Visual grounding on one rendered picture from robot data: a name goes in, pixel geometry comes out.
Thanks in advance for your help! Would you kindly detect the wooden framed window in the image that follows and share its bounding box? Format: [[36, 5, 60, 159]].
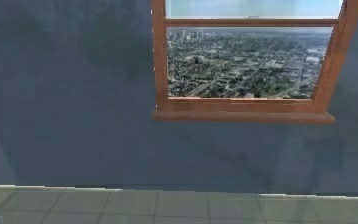
[[150, 0, 358, 125]]

